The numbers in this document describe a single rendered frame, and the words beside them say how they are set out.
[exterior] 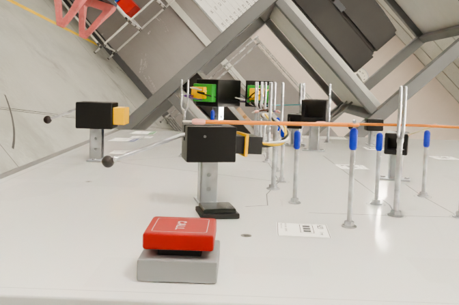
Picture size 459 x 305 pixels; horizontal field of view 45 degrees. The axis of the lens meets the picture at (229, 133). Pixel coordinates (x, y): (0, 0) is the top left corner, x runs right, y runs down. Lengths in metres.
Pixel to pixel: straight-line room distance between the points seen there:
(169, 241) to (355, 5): 1.37
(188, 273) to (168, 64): 8.09
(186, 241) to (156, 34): 8.21
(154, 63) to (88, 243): 8.04
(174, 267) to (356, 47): 1.35
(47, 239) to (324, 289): 0.24
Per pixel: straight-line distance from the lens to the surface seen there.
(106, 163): 0.63
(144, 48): 8.59
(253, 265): 0.45
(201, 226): 0.42
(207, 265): 0.40
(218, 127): 0.62
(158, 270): 0.40
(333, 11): 1.68
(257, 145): 0.65
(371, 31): 1.71
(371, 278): 0.44
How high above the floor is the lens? 1.20
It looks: 4 degrees down
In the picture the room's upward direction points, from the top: 49 degrees clockwise
